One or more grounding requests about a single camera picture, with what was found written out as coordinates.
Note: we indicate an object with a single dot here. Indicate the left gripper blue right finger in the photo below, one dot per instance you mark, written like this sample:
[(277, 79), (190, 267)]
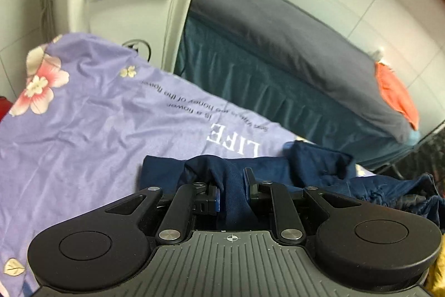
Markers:
[(251, 185)]

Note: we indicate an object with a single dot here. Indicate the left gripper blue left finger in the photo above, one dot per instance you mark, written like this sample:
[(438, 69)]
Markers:
[(207, 198)]

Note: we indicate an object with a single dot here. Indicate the navy blue padded jacket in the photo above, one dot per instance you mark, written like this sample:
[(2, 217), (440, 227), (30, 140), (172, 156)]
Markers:
[(300, 166)]

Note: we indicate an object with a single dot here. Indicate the teal bed skirt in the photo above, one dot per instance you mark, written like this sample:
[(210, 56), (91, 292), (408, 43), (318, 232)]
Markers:
[(219, 64)]

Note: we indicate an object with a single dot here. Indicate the purple floral bed sheet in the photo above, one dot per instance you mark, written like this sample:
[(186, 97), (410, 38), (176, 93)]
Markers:
[(76, 138)]

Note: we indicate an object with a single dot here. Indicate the grey bed mattress cover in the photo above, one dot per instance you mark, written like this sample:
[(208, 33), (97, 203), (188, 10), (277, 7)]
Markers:
[(300, 44)]

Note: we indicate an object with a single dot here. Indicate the orange cloth on bed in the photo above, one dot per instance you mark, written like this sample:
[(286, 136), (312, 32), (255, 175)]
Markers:
[(396, 95)]

